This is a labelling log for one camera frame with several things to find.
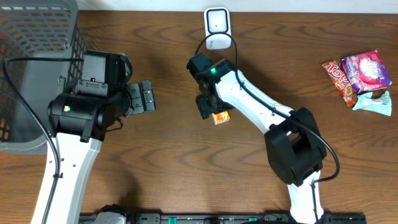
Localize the white barcode scanner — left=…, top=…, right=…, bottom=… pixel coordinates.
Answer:
left=204, top=7, right=231, bottom=50

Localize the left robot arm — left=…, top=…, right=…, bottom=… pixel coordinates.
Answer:
left=32, top=50, right=156, bottom=223

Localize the orange Kleenex tissue pack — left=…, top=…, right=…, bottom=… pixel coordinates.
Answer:
left=212, top=111, right=231, bottom=125

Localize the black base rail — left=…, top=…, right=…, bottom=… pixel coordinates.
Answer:
left=79, top=212, right=368, bottom=224

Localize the red purple pad packet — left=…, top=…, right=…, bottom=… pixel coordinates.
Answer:
left=340, top=50, right=392, bottom=95

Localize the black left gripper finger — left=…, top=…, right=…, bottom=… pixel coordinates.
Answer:
left=141, top=80, right=156, bottom=112
left=126, top=83, right=144, bottom=116

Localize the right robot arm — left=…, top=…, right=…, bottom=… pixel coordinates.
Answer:
left=187, top=53, right=326, bottom=223

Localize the grey plastic mesh basket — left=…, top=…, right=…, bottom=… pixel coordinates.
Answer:
left=1, top=0, right=87, bottom=154

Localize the red snack bar wrapper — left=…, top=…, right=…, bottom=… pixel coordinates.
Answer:
left=322, top=60, right=358, bottom=107

